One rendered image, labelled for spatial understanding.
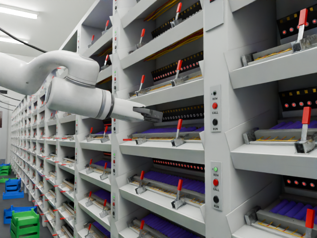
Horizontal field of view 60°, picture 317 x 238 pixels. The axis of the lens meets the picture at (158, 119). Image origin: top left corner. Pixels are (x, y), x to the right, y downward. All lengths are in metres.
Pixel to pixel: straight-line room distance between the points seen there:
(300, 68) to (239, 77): 0.15
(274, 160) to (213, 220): 0.25
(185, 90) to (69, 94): 0.35
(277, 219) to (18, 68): 0.75
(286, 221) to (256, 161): 0.15
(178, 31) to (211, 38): 0.18
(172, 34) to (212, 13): 0.21
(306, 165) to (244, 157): 0.15
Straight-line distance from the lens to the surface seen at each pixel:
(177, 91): 0.90
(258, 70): 0.67
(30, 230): 3.05
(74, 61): 0.74
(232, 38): 0.76
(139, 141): 1.13
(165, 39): 1.01
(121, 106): 0.77
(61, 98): 0.73
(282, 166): 0.63
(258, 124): 0.78
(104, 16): 1.95
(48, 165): 3.36
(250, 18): 0.83
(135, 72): 1.37
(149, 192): 1.13
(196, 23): 0.88
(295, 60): 0.62
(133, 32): 1.42
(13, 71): 0.83
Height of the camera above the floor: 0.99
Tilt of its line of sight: 4 degrees up
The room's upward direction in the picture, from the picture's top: straight up
